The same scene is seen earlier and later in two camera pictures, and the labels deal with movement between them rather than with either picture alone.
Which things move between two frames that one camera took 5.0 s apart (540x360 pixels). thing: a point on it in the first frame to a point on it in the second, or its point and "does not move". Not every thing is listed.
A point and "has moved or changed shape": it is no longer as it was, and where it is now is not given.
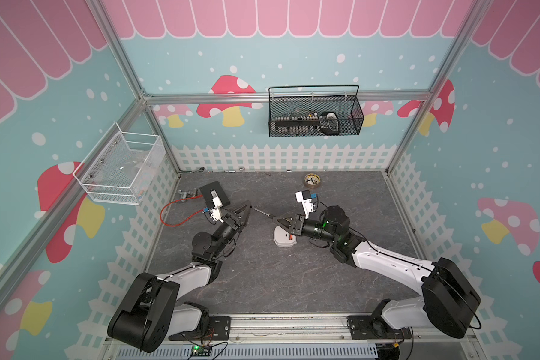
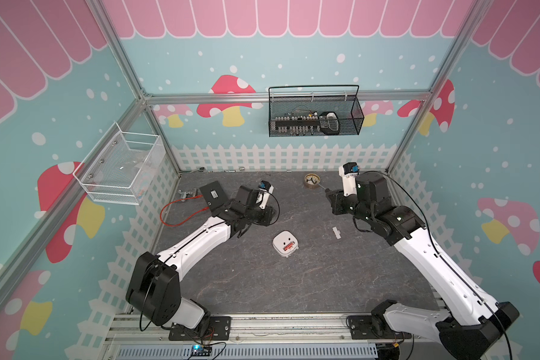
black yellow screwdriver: (268, 214) has moved or changed shape
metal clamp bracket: (187, 194) does not move
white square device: (304, 198) to (349, 171)
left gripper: (232, 216) to (268, 217)
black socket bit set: (327, 123) does not move
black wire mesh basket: (314, 110) does not move
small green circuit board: (197, 350) does not move
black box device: (214, 196) does not move
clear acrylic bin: (124, 168) does not move
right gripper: (297, 226) to (336, 204)
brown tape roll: (312, 181) does not move
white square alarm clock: (281, 238) has moved or changed shape
